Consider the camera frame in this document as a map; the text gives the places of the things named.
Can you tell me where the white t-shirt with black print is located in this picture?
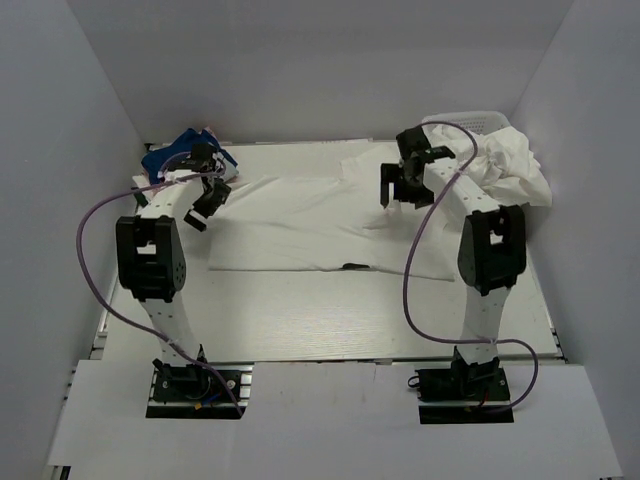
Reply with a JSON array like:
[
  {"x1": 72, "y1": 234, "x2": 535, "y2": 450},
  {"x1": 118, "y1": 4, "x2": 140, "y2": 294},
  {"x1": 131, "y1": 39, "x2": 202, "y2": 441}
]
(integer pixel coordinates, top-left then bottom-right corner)
[{"x1": 208, "y1": 145, "x2": 457, "y2": 281}]

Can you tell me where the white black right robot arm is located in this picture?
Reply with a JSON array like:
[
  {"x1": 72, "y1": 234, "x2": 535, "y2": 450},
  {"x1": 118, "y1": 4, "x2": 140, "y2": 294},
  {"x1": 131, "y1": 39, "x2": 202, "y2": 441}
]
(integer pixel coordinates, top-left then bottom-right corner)
[{"x1": 380, "y1": 158, "x2": 526, "y2": 399}]

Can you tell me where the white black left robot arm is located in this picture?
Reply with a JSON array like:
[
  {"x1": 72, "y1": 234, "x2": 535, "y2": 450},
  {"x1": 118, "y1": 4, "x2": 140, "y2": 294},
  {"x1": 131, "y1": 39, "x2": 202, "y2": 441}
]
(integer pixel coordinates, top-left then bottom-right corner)
[{"x1": 116, "y1": 170, "x2": 231, "y2": 367}]

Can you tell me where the white folded t-shirt stack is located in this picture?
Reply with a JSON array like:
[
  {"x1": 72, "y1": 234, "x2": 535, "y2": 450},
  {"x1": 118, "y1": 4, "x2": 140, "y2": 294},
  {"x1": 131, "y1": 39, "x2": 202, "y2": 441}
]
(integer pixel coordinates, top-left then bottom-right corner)
[{"x1": 130, "y1": 127, "x2": 236, "y2": 206}]

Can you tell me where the blue mickey print folded t-shirt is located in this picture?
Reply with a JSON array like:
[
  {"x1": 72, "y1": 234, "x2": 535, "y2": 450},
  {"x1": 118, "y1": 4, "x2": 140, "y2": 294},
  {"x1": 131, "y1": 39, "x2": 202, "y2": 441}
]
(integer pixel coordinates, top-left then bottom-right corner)
[{"x1": 140, "y1": 128, "x2": 240, "y2": 184}]

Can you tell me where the white plastic laundry basket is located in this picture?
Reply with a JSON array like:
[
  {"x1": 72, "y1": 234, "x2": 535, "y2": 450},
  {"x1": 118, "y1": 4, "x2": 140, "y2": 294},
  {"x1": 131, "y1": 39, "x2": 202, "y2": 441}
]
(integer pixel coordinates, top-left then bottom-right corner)
[{"x1": 420, "y1": 111, "x2": 513, "y2": 155}]

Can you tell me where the white crumpled t-shirt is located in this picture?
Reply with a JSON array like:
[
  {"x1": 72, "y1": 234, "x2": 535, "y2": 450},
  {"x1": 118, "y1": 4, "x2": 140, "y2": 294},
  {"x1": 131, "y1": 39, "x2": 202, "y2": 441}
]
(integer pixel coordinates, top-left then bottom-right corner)
[{"x1": 424, "y1": 125, "x2": 552, "y2": 207}]

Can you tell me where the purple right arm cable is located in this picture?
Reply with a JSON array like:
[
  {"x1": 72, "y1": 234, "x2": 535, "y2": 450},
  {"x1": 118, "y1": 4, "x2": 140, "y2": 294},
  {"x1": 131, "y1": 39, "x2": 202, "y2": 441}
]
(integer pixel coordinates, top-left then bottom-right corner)
[{"x1": 402, "y1": 122, "x2": 540, "y2": 414}]

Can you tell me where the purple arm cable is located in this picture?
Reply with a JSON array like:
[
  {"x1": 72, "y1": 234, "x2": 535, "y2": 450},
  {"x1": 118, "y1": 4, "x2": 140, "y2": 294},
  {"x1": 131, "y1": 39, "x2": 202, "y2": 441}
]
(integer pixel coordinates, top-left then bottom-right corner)
[
  {"x1": 402, "y1": 122, "x2": 540, "y2": 414},
  {"x1": 75, "y1": 152, "x2": 246, "y2": 416}
]

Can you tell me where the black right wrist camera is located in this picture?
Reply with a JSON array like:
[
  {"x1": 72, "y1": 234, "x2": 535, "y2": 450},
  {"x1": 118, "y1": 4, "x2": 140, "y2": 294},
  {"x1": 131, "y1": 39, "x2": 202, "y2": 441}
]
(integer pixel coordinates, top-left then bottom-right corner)
[{"x1": 396, "y1": 126, "x2": 455, "y2": 163}]

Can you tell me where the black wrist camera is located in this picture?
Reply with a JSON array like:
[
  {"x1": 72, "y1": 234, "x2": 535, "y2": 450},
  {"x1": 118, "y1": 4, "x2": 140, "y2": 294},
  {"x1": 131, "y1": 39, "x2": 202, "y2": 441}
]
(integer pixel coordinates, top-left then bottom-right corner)
[
  {"x1": 396, "y1": 126, "x2": 455, "y2": 163},
  {"x1": 181, "y1": 143, "x2": 219, "y2": 173}
]

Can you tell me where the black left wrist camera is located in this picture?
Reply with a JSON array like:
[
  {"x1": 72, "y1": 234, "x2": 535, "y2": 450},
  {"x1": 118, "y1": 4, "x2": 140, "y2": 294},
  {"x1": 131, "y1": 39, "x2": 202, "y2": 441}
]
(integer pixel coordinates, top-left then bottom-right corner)
[{"x1": 181, "y1": 143, "x2": 219, "y2": 173}]

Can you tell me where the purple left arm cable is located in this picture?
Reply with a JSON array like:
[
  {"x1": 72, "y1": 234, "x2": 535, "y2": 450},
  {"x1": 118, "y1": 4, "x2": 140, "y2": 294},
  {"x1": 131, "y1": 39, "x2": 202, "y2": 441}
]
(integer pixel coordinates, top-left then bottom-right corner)
[{"x1": 75, "y1": 152, "x2": 246, "y2": 416}]

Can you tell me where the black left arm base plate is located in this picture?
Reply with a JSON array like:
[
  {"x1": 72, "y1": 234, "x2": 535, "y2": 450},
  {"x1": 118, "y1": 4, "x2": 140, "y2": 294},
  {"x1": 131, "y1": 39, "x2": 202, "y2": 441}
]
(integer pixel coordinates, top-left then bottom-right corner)
[{"x1": 145, "y1": 359, "x2": 253, "y2": 420}]

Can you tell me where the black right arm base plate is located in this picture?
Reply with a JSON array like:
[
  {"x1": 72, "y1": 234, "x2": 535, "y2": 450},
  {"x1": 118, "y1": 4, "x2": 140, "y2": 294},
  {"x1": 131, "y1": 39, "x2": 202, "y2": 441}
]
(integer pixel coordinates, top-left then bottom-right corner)
[{"x1": 407, "y1": 352, "x2": 514, "y2": 425}]

